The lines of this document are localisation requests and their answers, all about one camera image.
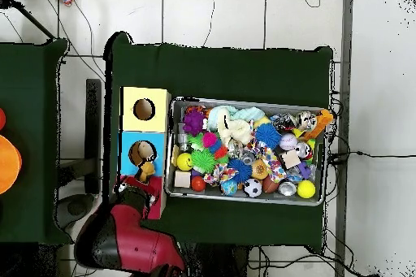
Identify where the yellow tennis ball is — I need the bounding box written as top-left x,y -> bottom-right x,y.
297,180 -> 317,199

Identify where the yellow smiley ball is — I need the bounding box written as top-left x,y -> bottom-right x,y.
176,152 -> 194,172

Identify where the black and white soccer ball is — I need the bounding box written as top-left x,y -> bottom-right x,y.
243,178 -> 263,198

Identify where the orange-red smooth ball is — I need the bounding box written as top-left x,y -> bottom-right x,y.
190,175 -> 207,193

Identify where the metal mesh bin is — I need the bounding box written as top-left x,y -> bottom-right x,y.
164,96 -> 327,207

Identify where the black panel stand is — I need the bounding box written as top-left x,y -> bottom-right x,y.
56,78 -> 102,195

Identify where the white baseball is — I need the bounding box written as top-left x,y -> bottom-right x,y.
279,132 -> 299,151

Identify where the grey floor cable cover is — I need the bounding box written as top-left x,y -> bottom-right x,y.
334,0 -> 354,277

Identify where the large orange round object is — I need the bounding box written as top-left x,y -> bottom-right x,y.
0,133 -> 23,196

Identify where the purple spiky monster toy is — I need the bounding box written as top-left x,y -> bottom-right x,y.
180,107 -> 206,137

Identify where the pink spiky ball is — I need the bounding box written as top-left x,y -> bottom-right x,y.
201,131 -> 219,149

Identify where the wooden three-hole box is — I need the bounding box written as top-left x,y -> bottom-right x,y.
115,86 -> 172,220

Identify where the black cable with plug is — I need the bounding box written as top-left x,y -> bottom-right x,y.
327,149 -> 416,165

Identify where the brown teddy bear plush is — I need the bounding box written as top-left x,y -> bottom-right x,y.
134,158 -> 157,184

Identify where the cream fleece cloth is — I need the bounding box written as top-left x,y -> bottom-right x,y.
216,112 -> 254,146

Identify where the green spiky ball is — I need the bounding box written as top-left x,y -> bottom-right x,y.
189,149 -> 218,175

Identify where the dark green table cloth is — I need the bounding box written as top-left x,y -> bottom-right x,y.
101,31 -> 334,255
0,38 -> 74,246

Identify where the large blue spiky ball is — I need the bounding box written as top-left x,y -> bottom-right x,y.
253,123 -> 283,150

